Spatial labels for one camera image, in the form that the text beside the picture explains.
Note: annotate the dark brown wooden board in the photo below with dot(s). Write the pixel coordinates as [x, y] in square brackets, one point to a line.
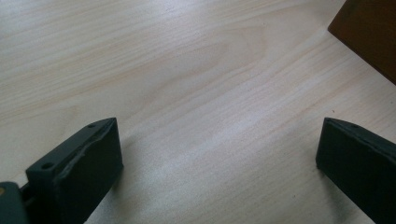
[370, 31]

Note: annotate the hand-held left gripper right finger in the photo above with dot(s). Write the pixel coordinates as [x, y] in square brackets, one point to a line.
[361, 168]

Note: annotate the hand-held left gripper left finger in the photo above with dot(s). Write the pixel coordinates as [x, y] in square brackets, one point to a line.
[77, 174]

